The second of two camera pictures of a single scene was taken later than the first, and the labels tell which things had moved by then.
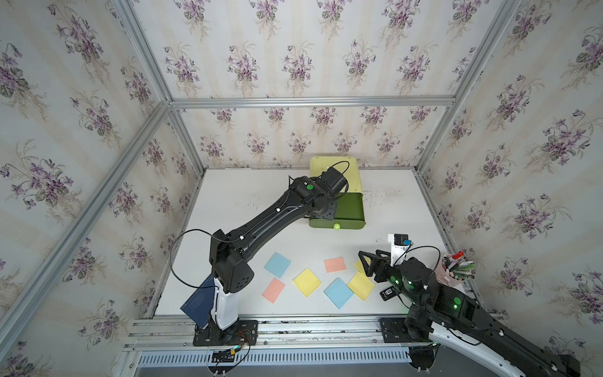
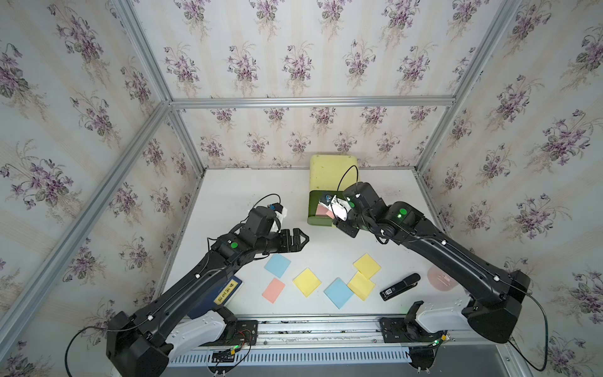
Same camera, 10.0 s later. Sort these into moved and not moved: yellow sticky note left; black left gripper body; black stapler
Moved: black left gripper body
Not moved: black stapler; yellow sticky note left
